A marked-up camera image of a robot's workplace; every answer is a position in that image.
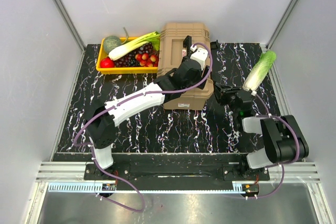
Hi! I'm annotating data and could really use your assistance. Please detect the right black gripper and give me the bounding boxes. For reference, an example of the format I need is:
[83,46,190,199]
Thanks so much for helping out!
[212,82,240,115]

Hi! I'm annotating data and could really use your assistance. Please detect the tan plastic tool box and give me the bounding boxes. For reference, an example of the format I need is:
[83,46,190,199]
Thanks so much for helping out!
[157,23,214,111]

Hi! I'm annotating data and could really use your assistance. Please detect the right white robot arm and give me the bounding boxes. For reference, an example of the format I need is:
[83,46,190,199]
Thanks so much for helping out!
[214,83,309,180]

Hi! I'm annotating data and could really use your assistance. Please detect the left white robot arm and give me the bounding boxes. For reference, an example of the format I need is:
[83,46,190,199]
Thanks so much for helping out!
[82,42,213,179]

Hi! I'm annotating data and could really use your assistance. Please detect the green napa cabbage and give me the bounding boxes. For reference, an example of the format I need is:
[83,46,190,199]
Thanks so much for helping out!
[242,51,277,92]

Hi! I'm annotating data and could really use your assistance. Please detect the red yellow lychee cluster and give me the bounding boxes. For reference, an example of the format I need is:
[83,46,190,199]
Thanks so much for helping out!
[135,51,159,67]

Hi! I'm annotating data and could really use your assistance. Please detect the green white leek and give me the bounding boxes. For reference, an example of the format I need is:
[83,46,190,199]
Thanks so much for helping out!
[108,31,160,60]

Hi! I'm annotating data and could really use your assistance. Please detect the yellow plastic fruit tray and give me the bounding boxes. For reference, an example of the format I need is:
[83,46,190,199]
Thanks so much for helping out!
[96,37,160,74]

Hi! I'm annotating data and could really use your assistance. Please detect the purple grape bunch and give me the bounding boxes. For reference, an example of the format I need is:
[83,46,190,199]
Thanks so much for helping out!
[114,42,153,68]

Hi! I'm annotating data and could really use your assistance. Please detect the red apple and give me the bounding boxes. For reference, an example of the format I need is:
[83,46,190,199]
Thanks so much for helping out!
[100,57,114,68]

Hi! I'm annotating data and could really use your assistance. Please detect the green netted melon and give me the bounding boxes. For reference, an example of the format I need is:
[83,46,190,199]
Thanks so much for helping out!
[103,36,122,54]

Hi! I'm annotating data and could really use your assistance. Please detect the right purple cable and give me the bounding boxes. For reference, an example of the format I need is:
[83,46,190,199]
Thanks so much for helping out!
[246,91,300,200]

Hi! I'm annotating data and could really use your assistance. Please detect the purple cable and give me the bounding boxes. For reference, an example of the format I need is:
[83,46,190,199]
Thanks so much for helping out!
[72,42,213,212]
[246,91,300,200]

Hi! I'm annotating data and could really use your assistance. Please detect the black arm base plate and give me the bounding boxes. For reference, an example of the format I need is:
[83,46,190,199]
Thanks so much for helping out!
[83,153,271,192]

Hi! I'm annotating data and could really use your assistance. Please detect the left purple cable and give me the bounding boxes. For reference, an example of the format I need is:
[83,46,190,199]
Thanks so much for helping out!
[72,42,213,212]

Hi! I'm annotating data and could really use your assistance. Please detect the aluminium frame rail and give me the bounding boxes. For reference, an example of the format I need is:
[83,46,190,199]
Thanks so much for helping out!
[36,162,320,197]

